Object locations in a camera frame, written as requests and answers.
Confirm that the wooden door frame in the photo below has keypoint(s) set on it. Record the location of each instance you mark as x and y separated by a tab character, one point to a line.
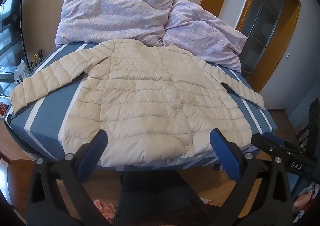
295	8

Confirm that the dark glass pane door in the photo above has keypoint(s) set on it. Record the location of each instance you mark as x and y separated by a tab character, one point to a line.
262	28

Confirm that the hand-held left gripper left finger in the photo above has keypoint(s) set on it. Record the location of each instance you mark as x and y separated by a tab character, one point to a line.
92	152

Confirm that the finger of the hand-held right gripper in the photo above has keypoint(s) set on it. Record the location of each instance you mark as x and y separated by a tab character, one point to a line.
262	142
276	139

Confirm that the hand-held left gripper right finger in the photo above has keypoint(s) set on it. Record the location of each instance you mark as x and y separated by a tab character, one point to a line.
225	153

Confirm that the dark wooden chair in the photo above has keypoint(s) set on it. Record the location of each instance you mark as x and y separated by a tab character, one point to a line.
308	138

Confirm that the pink patterned cloth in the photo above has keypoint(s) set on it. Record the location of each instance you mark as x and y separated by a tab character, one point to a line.
106	209

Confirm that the person's dark trousers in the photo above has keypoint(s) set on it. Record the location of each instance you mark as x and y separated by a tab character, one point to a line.
155	198

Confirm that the black television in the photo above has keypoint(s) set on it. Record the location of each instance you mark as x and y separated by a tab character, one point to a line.
10	36

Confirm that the pink white bag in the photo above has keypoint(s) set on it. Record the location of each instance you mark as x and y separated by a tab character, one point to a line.
307	198

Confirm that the pink floral quilt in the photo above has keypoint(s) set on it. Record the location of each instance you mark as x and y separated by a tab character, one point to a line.
112	16
205	33

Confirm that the bed with blue striped sheet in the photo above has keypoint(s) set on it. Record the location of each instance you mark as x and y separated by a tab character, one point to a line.
50	126

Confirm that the clear plastic bag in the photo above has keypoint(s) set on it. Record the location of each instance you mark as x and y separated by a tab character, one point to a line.
23	71

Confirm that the cream puffer jacket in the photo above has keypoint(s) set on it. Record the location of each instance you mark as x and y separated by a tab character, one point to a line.
150	96

